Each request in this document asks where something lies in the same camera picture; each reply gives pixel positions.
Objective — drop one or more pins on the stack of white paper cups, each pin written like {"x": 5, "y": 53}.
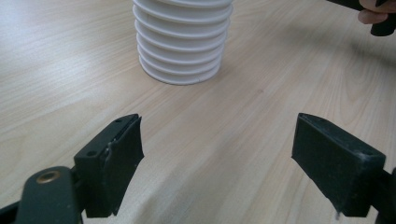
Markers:
{"x": 182, "y": 40}

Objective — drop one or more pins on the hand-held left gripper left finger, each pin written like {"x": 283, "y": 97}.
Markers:
{"x": 120, "y": 161}

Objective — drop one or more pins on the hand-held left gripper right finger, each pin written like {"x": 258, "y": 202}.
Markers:
{"x": 336, "y": 161}

